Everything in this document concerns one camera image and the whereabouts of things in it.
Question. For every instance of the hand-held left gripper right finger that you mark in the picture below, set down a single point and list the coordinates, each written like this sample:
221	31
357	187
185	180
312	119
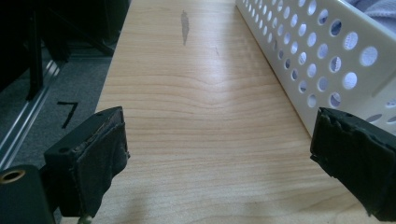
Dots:
358	155

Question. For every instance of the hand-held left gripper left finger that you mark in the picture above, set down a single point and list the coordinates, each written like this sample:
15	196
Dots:
84	168

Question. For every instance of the white perforated plastic basket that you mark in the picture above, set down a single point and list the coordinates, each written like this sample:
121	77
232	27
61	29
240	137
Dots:
323	56

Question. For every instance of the black metal stand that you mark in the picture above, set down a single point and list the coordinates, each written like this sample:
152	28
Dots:
34	46

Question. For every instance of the light blue cloth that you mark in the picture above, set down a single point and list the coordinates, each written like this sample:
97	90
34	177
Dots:
378	11

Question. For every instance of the aluminium floor rail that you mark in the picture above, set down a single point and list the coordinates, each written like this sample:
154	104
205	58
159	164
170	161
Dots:
26	109

